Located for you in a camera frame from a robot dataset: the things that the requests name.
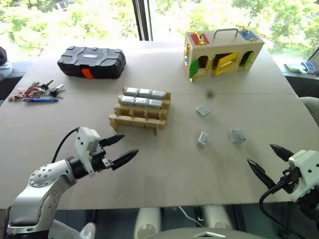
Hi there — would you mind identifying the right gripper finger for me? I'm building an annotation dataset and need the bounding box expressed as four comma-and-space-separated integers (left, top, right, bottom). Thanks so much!
270, 143, 295, 162
246, 158, 277, 190

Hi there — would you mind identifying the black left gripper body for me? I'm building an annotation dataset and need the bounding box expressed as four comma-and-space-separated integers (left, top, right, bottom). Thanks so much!
91, 146, 114, 174

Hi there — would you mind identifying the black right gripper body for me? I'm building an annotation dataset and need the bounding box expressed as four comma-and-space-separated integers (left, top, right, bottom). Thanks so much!
275, 167, 303, 194

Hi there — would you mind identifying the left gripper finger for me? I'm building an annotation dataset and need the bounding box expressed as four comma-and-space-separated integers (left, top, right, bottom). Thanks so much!
111, 149, 140, 171
99, 134, 125, 147

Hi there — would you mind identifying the wooden slotted rack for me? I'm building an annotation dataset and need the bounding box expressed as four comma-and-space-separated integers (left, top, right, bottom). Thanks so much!
108, 87, 172, 137

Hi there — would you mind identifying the blue and white box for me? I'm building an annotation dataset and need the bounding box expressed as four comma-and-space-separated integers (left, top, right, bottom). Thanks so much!
301, 60, 319, 74

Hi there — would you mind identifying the wooden lock activity box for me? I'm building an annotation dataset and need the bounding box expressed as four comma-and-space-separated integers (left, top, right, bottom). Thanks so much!
183, 23, 264, 82

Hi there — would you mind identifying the grey chair back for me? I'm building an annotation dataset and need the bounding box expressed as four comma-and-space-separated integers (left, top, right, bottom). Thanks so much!
298, 96, 319, 130

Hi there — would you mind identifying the white robot leg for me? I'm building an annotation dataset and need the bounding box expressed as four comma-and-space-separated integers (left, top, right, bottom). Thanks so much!
201, 204, 234, 230
134, 207, 162, 239

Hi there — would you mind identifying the silver metal block middle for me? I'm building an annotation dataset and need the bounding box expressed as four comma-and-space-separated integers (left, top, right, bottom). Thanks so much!
196, 131, 210, 149

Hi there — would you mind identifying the grey robot torso shell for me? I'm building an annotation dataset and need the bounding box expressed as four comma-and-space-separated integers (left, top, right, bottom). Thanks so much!
149, 225, 277, 239

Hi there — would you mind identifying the black case with orange latch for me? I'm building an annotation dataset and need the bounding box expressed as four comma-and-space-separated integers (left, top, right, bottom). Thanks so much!
57, 45, 127, 80

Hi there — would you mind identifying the blue pen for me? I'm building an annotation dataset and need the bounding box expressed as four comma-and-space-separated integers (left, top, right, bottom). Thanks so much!
24, 97, 59, 104

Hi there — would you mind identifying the green book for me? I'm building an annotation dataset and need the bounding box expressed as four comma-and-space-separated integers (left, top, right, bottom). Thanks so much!
284, 62, 306, 74

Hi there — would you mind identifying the black-headed key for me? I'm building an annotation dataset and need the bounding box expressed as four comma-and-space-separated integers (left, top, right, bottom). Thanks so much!
39, 79, 54, 91

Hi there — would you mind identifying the key bunch with red tags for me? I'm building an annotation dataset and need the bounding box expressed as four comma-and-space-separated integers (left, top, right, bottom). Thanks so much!
8, 83, 42, 102

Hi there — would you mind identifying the person in white shirt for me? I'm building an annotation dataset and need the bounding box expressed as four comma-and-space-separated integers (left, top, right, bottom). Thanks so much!
0, 46, 13, 81

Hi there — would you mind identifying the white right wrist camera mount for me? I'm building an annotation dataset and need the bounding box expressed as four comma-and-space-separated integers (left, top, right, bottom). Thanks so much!
288, 149, 319, 203

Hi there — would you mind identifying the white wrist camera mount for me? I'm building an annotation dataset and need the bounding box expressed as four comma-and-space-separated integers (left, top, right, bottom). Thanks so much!
74, 126, 101, 177
288, 149, 319, 203

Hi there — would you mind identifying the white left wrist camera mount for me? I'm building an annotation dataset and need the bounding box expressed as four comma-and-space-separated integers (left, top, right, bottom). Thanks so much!
74, 126, 101, 177

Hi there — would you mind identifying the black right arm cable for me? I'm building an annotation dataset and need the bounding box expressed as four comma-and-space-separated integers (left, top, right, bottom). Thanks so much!
259, 171, 309, 239

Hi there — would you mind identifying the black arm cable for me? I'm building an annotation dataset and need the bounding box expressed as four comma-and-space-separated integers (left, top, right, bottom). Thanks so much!
259, 171, 309, 239
51, 127, 80, 164

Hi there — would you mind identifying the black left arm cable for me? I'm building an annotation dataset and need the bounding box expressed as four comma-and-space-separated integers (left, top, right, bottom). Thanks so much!
51, 127, 80, 164

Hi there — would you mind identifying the white cable under table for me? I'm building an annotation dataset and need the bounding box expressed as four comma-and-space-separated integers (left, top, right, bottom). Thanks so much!
177, 206, 205, 228

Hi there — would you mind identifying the black window frame post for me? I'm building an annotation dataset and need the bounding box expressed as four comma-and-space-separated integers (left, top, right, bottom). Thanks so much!
132, 0, 154, 41

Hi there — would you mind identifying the metal carry handle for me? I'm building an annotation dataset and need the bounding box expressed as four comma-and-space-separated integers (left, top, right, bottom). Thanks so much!
214, 28, 239, 39

